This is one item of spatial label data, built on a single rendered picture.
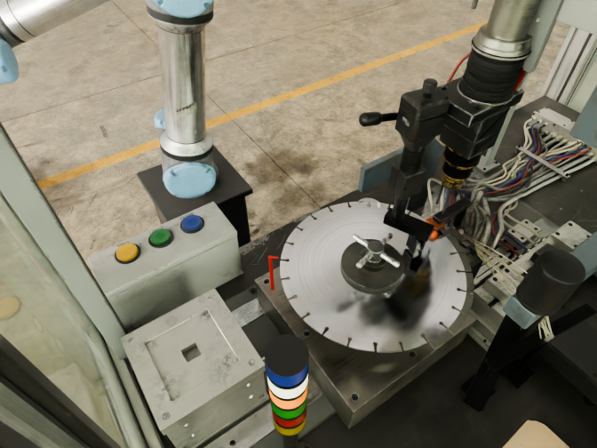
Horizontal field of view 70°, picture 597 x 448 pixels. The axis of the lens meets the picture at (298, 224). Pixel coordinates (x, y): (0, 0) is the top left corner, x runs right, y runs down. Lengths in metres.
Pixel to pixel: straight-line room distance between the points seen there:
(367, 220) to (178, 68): 0.46
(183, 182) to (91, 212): 1.45
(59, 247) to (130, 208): 1.71
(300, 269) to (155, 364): 0.29
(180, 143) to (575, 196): 1.05
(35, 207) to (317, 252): 0.45
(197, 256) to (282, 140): 1.81
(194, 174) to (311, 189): 1.38
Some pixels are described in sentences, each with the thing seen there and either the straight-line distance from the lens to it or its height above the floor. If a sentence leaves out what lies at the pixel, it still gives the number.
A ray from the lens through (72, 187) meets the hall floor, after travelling 2.62.
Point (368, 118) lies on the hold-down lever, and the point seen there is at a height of 1.22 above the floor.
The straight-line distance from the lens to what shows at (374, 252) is 0.73.
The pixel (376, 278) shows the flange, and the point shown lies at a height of 0.96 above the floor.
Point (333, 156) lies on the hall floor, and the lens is 2.52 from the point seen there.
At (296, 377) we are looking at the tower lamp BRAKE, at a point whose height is 1.15.
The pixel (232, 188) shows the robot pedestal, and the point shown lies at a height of 0.75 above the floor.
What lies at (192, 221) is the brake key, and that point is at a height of 0.91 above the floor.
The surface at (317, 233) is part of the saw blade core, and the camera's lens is 0.82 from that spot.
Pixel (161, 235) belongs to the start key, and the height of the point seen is 0.91.
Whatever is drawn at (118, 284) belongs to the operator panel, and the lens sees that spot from 0.88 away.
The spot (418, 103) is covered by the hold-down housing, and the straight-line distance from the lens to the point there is 0.62.
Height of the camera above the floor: 1.57
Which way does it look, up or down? 48 degrees down
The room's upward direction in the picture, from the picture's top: straight up
